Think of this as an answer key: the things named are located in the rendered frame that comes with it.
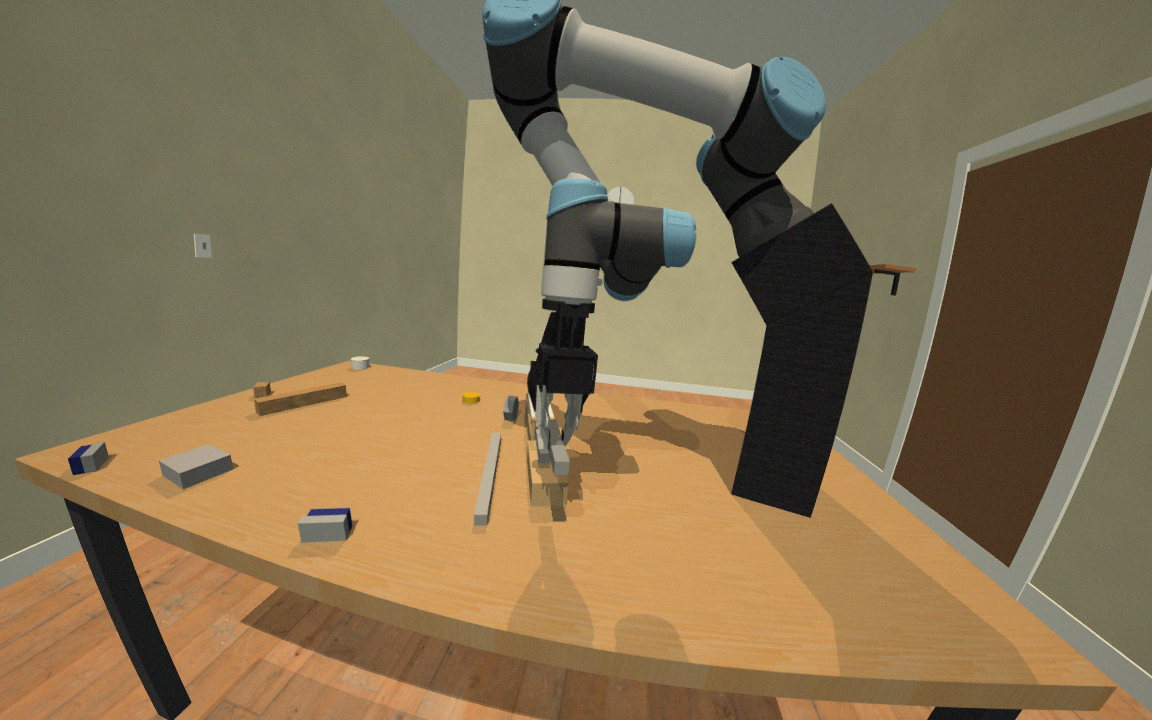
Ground long wooden batten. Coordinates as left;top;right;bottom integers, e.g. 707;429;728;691
253;382;347;416

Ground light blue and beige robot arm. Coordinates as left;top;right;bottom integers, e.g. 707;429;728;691
482;0;826;305

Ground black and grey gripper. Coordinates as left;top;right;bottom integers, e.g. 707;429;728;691
526;300;598;449

